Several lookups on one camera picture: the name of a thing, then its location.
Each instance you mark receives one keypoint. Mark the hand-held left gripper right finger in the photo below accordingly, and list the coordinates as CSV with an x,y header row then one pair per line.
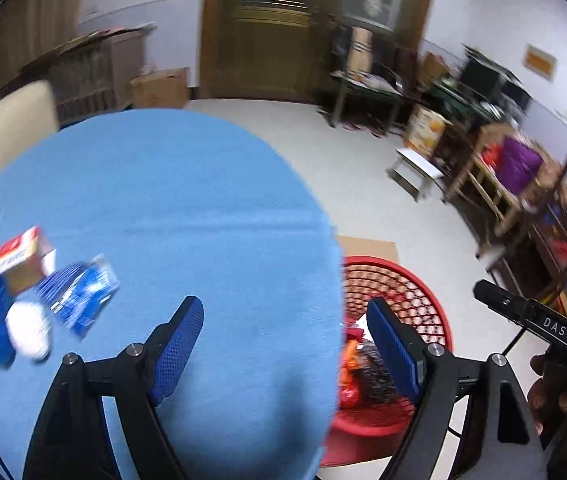
x,y
393,355

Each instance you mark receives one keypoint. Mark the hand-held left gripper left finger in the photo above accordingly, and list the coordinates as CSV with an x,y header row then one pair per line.
x,y
178,350

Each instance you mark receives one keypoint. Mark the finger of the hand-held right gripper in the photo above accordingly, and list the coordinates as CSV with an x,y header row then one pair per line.
x,y
538,317

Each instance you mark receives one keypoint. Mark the black plastic bag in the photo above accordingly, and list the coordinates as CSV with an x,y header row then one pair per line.
x,y
381,375

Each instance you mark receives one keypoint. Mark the orange plastic wrapper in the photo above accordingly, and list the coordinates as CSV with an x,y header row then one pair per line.
x,y
351,357

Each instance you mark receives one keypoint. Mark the red balled plastic bag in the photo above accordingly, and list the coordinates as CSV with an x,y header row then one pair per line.
x,y
351,395

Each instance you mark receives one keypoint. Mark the red plastic basket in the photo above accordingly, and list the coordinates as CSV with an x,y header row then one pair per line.
x,y
413,290

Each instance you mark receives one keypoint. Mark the blue printed plastic packet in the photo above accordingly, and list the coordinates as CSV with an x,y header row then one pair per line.
x,y
81,295

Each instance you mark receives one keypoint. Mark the flat cardboard sheet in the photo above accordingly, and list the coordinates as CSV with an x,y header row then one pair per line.
x,y
368,247

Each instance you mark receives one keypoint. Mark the wooden chair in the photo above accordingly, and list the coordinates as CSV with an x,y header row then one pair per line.
x,y
483,195

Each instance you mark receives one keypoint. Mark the blue tablecloth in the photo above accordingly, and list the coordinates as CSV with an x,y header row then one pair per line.
x,y
188,210

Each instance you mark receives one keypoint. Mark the purple bag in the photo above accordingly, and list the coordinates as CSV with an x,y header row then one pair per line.
x,y
521,165

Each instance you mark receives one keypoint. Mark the white tissue paper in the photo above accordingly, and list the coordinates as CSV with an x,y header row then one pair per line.
x,y
28,330

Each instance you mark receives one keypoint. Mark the small white stool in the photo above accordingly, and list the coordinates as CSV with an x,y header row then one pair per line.
x,y
418,170

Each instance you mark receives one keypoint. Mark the orange white paper pack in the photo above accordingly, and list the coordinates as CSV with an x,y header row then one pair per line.
x,y
16,255

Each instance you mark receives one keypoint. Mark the orange printed carton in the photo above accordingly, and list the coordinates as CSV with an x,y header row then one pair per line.
x,y
428,130

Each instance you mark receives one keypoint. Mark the black monitor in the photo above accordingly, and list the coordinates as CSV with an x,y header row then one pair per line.
x,y
488,75

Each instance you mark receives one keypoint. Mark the brown cardboard box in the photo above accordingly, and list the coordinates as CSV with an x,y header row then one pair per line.
x,y
161,89

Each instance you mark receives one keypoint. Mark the dark metal chair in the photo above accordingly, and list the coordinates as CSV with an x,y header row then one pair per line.
x,y
363,95

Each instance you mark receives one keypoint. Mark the plain brown carton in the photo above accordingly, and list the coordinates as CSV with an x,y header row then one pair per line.
x,y
434,67

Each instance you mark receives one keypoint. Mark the cream leather sofa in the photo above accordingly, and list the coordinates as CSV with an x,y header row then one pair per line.
x,y
13,120

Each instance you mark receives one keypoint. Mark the wooden crib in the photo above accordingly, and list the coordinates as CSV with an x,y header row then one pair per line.
x,y
88,80

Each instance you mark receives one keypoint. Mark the striped beige cloth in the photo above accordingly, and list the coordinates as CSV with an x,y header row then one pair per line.
x,y
362,50

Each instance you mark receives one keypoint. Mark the wooden double door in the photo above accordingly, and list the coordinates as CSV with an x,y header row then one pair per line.
x,y
273,50

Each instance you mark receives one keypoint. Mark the orange wall sign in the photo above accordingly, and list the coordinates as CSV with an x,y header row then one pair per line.
x,y
539,61

